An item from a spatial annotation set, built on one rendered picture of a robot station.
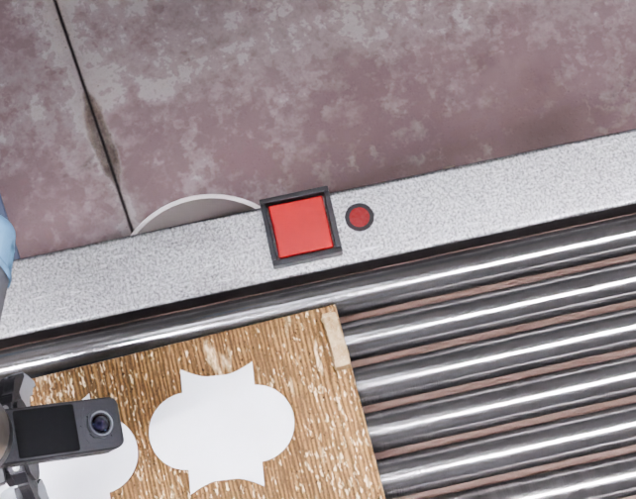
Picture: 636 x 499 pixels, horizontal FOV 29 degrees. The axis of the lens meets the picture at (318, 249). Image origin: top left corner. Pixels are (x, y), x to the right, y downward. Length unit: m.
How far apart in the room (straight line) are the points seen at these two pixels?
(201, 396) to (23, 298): 0.23
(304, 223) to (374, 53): 1.12
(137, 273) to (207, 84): 1.09
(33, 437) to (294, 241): 0.41
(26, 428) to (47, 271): 0.35
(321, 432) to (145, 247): 0.28
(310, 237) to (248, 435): 0.22
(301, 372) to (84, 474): 0.24
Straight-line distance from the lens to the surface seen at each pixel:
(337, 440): 1.28
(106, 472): 1.29
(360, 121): 2.37
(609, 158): 1.41
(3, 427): 1.00
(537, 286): 1.35
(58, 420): 1.07
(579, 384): 1.33
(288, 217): 1.34
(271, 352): 1.30
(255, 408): 1.28
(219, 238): 1.35
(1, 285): 0.94
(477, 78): 2.42
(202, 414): 1.29
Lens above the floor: 2.21
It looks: 75 degrees down
